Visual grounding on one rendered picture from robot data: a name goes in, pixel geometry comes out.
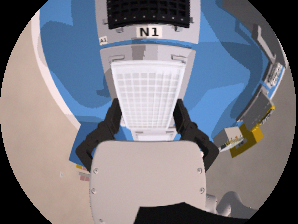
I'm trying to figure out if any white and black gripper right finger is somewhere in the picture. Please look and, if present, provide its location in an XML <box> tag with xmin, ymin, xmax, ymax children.
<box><xmin>173</xmin><ymin>99</ymin><xmax>219</xmax><ymax>173</ymax></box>

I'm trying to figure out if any blue open-top bin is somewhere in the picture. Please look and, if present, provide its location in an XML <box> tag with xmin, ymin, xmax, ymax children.
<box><xmin>69</xmin><ymin>123</ymin><xmax>127</xmax><ymax>167</ymax></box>

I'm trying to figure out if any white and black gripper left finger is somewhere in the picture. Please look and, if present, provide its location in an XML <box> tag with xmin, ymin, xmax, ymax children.
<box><xmin>75</xmin><ymin>98</ymin><xmax>122</xmax><ymax>173</ymax></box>

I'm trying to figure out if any blue bench mat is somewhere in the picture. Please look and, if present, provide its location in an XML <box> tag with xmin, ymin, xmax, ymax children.
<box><xmin>39</xmin><ymin>0</ymin><xmax>281</xmax><ymax>143</ymax></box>

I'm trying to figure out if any yellow open-top bin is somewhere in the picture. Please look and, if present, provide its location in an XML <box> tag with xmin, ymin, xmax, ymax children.
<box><xmin>230</xmin><ymin>123</ymin><xmax>263</xmax><ymax>158</ymax></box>

